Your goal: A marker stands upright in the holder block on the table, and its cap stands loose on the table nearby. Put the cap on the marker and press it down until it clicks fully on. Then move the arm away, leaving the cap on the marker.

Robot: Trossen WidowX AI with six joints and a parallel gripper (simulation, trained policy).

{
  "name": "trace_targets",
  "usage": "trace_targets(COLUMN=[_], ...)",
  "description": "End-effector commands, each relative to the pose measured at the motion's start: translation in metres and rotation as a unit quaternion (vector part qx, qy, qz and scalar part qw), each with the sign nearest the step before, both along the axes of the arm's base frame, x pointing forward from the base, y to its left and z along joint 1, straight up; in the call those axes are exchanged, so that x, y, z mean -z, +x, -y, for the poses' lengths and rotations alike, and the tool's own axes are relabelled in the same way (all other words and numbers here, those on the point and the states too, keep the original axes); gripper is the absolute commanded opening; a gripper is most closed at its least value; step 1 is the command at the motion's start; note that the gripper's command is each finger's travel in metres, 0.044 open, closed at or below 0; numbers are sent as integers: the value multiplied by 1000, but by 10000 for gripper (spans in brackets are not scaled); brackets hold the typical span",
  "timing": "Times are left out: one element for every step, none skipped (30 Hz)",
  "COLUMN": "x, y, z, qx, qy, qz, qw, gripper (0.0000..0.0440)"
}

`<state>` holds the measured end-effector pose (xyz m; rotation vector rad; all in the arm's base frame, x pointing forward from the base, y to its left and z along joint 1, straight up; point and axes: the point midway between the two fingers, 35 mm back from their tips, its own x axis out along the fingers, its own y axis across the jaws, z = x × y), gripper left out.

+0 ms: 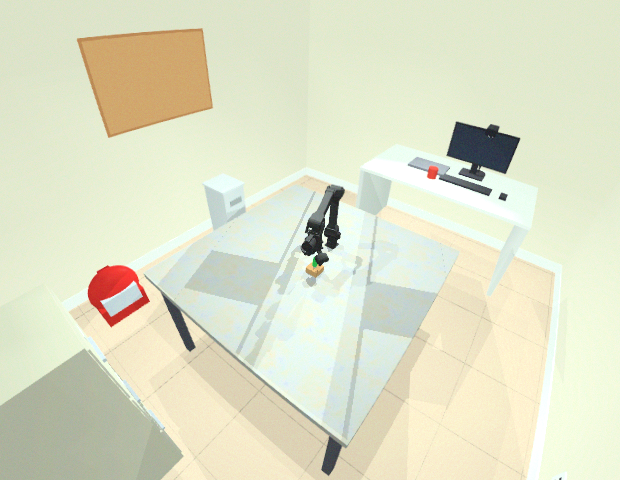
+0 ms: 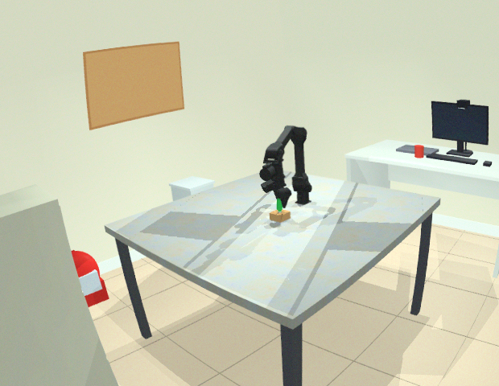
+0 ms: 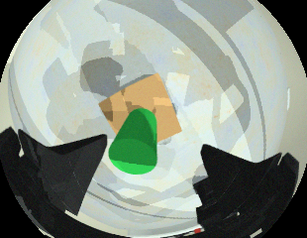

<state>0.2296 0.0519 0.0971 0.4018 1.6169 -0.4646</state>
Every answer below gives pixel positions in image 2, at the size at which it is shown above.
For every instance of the tan wooden block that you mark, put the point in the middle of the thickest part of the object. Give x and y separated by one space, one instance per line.
280 217

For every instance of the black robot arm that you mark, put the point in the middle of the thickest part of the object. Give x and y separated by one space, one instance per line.
300 181

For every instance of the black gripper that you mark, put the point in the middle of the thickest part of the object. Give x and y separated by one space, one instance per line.
282 193

